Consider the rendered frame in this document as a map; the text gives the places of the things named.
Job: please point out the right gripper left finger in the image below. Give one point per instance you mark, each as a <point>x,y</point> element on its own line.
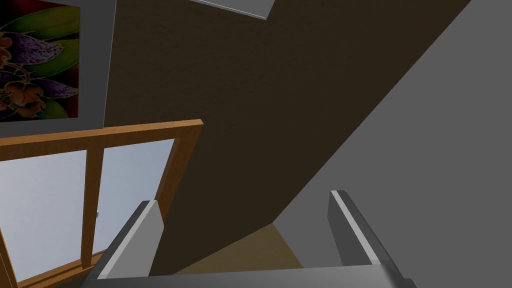
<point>134,244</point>

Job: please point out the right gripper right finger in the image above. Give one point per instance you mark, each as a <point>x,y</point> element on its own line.
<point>352,236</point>

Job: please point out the wooden framed window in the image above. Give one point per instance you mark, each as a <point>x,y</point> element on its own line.
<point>92,188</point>

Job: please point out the colourful flower picture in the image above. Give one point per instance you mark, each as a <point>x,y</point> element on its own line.
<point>38,60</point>

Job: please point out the grey ceiling panel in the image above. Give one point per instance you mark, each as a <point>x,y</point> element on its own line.
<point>240,7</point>

